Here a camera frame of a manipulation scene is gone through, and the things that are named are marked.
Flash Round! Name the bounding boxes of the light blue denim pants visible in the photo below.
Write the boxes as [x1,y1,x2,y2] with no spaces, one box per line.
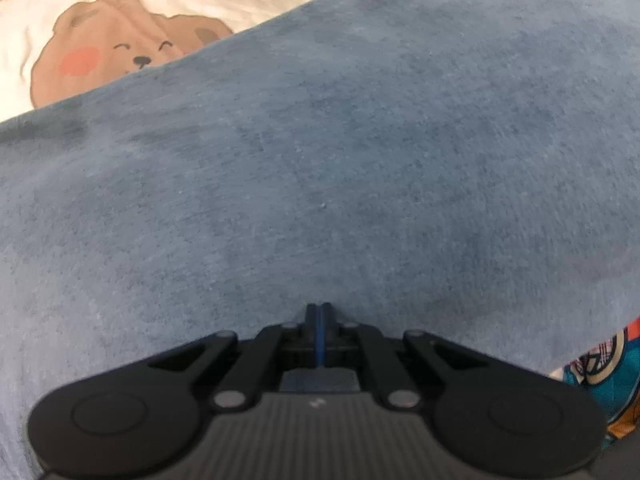
[0,0,640,480]

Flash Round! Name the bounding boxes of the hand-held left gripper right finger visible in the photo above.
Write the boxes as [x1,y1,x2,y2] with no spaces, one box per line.
[318,302,497,409]

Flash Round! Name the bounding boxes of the cream bear print bedsheet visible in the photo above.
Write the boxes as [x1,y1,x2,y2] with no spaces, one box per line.
[0,0,326,122]

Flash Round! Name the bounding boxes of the colourful printed cloth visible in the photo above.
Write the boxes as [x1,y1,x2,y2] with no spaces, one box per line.
[549,316,640,453]

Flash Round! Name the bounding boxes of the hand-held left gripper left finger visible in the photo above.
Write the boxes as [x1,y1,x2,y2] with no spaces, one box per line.
[145,302,319,409]

